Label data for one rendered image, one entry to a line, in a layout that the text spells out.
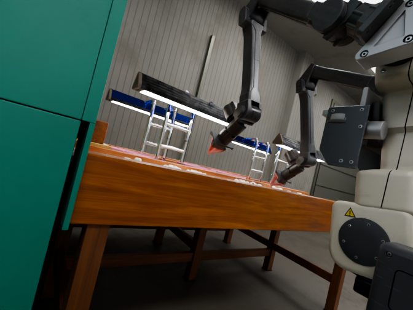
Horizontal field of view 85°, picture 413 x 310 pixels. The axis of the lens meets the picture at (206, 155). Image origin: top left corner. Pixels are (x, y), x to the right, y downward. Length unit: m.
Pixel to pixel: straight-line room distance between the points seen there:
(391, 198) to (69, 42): 0.78
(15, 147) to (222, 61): 3.06
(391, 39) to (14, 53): 0.74
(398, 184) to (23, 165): 0.80
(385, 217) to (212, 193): 0.49
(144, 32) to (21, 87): 2.43
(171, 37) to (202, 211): 2.52
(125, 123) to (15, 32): 2.15
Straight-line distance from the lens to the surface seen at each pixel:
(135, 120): 2.74
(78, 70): 0.62
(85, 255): 0.74
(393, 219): 0.64
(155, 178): 0.71
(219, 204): 0.87
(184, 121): 1.71
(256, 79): 0.87
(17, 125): 0.61
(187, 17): 3.29
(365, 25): 0.61
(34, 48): 0.62
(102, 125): 0.77
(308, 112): 1.23
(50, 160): 0.61
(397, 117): 0.72
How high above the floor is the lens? 0.82
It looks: 2 degrees up
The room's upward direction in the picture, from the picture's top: 14 degrees clockwise
